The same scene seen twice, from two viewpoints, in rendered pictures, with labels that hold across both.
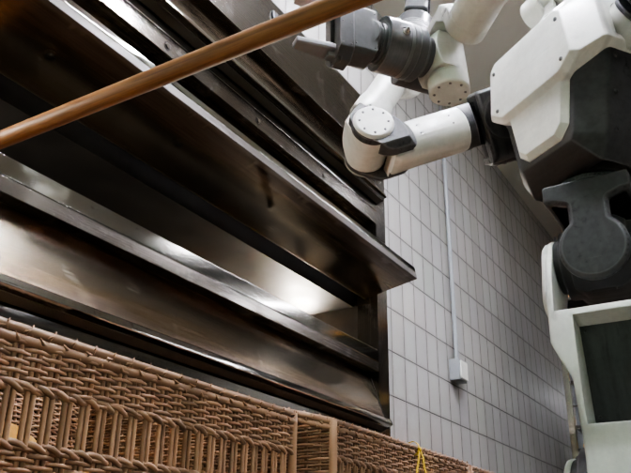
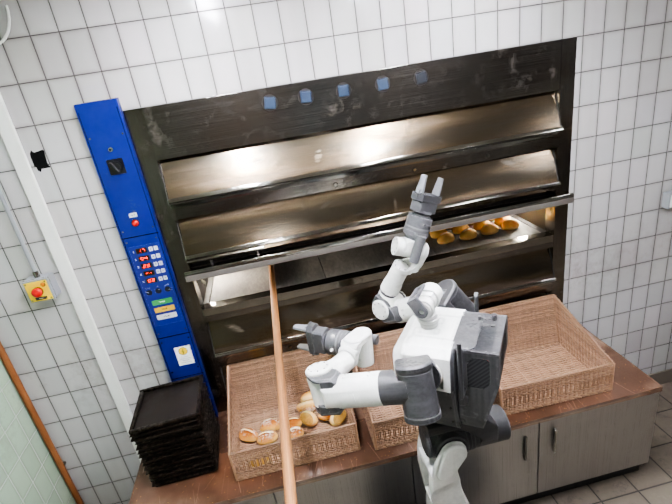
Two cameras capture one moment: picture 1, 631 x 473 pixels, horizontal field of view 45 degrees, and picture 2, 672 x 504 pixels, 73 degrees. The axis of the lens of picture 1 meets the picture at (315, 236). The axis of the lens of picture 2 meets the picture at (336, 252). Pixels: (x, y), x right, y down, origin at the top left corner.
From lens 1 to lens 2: 201 cm
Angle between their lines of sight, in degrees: 69
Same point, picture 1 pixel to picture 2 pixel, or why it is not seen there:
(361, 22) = (316, 341)
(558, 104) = not seen: hidden behind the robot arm
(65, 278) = (317, 318)
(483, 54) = not seen: outside the picture
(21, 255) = (298, 320)
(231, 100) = (389, 175)
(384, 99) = (390, 287)
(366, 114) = (376, 306)
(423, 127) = (404, 312)
